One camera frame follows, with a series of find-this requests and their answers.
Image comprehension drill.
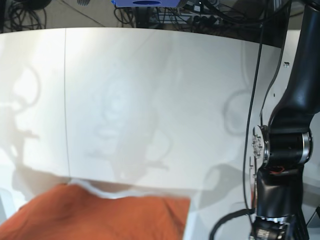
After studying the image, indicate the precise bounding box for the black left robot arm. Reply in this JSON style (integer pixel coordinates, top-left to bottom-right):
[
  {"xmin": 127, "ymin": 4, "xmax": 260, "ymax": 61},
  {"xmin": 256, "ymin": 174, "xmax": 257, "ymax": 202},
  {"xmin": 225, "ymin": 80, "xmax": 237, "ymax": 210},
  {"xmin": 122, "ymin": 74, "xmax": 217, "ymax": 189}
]
[{"xmin": 250, "ymin": 0, "xmax": 320, "ymax": 240}]

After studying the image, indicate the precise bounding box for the orange t-shirt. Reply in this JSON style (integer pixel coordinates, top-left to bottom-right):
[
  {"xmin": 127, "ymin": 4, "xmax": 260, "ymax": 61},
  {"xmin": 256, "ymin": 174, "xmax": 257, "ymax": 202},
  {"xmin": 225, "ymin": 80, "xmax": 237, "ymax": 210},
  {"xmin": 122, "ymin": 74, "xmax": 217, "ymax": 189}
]
[{"xmin": 0, "ymin": 184, "xmax": 190, "ymax": 240}]

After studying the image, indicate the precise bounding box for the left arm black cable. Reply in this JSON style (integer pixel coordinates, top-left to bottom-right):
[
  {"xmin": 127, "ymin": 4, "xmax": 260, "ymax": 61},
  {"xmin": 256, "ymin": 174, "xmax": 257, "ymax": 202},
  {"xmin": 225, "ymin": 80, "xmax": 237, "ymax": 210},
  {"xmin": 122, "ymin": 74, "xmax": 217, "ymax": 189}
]
[{"xmin": 208, "ymin": 0, "xmax": 292, "ymax": 240}]

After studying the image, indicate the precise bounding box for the blue bin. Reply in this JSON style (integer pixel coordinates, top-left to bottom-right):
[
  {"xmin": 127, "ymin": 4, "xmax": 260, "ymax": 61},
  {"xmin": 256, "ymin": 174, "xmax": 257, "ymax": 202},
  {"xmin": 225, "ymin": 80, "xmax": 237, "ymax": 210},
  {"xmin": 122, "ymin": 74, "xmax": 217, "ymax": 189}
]
[{"xmin": 111, "ymin": 0, "xmax": 188, "ymax": 8}]

